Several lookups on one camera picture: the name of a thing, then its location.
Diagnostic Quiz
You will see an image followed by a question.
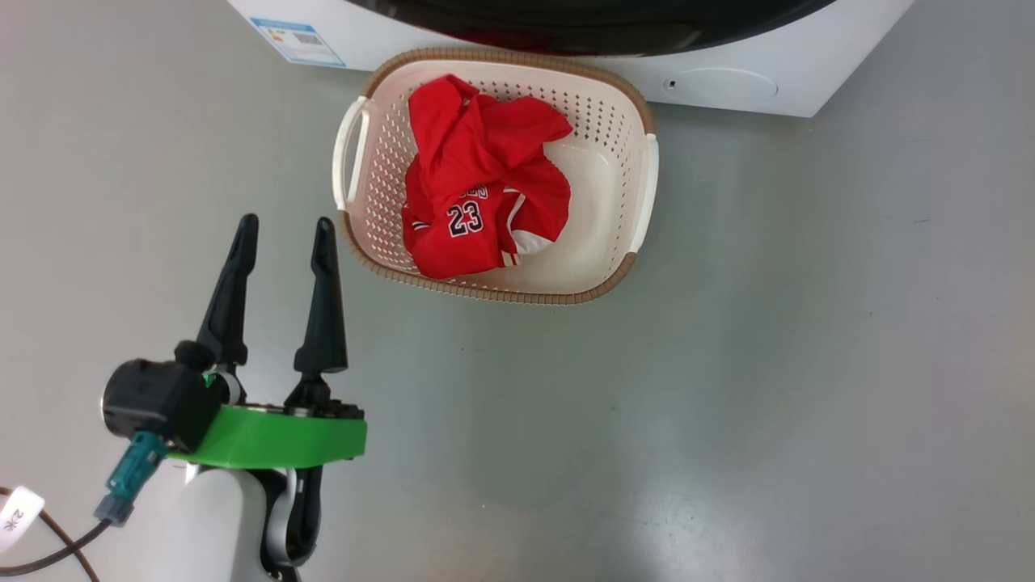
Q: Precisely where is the white cable tag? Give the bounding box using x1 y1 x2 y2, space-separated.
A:
0 485 45 555

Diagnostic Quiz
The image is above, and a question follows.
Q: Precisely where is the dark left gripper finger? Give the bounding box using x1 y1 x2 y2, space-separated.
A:
175 213 260 371
287 217 349 405

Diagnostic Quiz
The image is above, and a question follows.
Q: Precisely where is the blue energy label sticker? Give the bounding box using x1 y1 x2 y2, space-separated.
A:
250 18 346 67

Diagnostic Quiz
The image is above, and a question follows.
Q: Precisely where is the left camera cable teal connector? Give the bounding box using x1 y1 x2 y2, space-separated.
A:
0 431 168 582

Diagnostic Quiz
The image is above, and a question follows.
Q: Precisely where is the round white filter cover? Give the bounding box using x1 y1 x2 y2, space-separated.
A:
663 66 779 104

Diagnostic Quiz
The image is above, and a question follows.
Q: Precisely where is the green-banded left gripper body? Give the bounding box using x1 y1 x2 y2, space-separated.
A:
166 368 367 470

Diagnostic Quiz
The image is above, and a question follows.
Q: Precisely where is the red number 23 jersey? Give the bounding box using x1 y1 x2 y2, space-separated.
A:
401 74 574 280

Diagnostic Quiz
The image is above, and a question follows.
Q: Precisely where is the white front-load washing machine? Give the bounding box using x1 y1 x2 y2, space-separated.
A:
227 0 917 119

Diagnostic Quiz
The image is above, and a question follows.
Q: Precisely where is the cream perforated laundry basket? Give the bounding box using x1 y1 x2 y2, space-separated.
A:
332 47 660 306

